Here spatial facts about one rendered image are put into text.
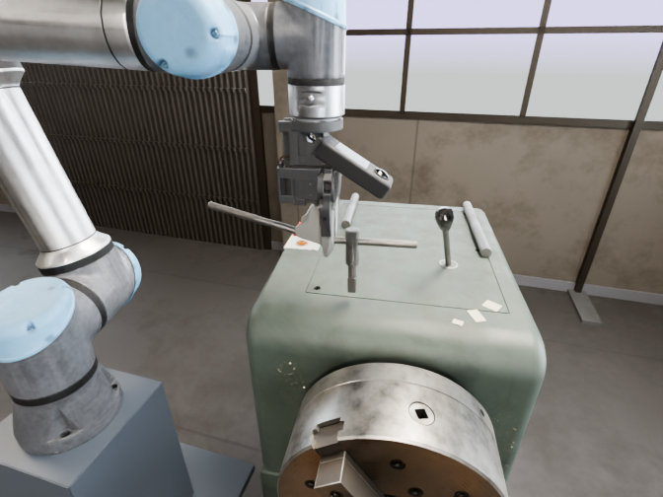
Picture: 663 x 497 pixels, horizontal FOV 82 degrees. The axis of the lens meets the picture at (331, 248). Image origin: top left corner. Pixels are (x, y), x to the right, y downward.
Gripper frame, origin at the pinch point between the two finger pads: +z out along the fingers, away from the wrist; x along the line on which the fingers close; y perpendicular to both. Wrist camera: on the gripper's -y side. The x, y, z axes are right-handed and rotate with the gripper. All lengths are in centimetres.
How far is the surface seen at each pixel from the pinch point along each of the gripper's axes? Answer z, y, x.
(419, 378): 12.1, -14.9, 13.2
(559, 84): -10, -103, -221
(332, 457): 16.3, -4.6, 24.0
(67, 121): 31, 292, -260
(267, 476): 50, 12, 8
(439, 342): 11.6, -18.0, 5.9
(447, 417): 13.2, -18.4, 18.3
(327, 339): 12.9, -0.6, 7.0
